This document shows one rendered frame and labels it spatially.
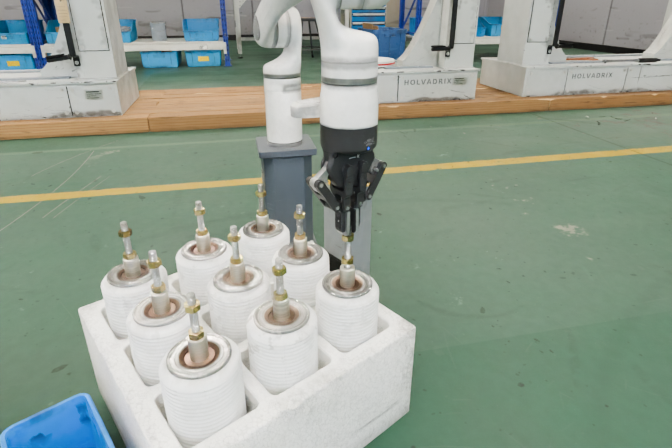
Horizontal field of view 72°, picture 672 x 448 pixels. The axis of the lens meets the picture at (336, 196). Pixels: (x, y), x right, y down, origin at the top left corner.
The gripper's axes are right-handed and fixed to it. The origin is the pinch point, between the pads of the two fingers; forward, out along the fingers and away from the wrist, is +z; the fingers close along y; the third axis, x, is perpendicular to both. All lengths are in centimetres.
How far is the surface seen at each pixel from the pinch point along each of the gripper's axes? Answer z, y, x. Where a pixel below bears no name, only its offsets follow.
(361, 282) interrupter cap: 10.4, 1.6, -1.5
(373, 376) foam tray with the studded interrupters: 22.0, -1.6, -7.9
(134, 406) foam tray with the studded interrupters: 17.7, -30.9, 4.7
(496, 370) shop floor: 35.7, 27.3, -12.2
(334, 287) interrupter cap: 10.4, -2.3, 0.2
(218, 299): 11.4, -16.2, 9.8
